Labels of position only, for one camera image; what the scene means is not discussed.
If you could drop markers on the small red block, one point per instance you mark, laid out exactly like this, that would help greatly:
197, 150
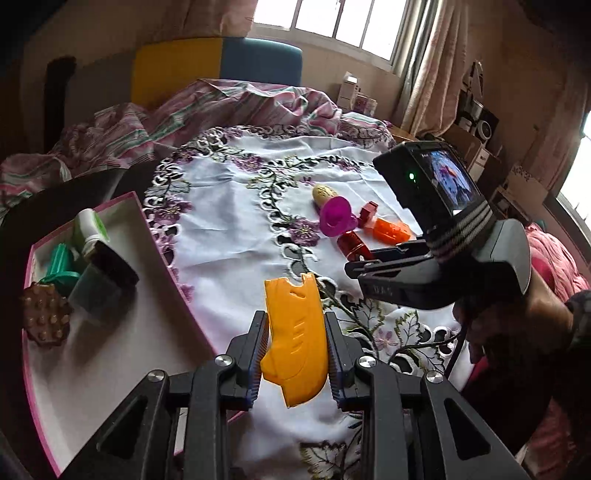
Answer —
368, 214

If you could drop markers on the pink quilt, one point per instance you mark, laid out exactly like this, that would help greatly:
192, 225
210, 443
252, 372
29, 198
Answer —
554, 258

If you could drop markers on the black stereo speaker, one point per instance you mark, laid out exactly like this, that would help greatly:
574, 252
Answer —
480, 122

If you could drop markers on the cardboard box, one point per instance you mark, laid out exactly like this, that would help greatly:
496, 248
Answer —
471, 150
526, 187

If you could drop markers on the white green tube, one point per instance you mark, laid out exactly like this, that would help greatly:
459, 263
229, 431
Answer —
87, 228

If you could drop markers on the red cylinder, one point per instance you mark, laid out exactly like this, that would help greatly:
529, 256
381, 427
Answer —
353, 244

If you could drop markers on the beige corn-shaped toy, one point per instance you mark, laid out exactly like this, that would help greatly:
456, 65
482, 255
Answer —
323, 194

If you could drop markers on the wooden side table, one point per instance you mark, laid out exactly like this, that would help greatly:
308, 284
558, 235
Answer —
406, 134

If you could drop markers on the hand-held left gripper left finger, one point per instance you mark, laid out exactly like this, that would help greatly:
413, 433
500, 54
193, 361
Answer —
262, 344

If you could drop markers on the pink patterned curtain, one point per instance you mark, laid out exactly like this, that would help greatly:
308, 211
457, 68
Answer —
434, 69
217, 18

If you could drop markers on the black lidded box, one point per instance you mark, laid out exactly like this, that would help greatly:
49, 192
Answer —
113, 270

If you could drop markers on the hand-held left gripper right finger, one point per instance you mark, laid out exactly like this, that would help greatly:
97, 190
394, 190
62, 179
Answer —
334, 360

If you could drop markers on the window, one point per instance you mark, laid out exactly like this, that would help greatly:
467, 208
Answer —
332, 23
577, 184

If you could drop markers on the orange cube block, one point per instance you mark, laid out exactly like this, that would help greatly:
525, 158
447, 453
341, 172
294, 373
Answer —
390, 230

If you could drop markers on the pink striped bedsheet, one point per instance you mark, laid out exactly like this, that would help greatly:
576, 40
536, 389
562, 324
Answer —
221, 106

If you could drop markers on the magenta funnel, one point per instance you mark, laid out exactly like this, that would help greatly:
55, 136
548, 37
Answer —
334, 217

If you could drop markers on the green ribbed toy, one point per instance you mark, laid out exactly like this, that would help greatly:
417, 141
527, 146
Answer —
60, 265

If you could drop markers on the yellow shark toy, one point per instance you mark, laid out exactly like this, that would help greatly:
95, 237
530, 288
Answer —
295, 332

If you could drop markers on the pink-rimmed white box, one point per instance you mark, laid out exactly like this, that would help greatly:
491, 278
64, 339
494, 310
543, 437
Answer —
115, 369

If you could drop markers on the brown studded disc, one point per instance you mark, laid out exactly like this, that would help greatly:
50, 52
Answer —
44, 316

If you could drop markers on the person's right forearm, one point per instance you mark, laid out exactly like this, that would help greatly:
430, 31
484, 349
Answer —
575, 397

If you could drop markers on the black rolled mat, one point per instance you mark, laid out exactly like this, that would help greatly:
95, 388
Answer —
60, 92

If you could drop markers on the grey yellow blue headboard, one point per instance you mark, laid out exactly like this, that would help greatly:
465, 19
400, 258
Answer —
184, 64

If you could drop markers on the person's right hand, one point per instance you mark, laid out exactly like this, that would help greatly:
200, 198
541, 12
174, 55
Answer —
508, 341

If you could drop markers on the white embroidered floral tablecloth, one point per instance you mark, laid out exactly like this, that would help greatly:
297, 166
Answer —
240, 230

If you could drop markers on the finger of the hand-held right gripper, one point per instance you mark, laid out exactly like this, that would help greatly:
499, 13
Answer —
401, 250
378, 269

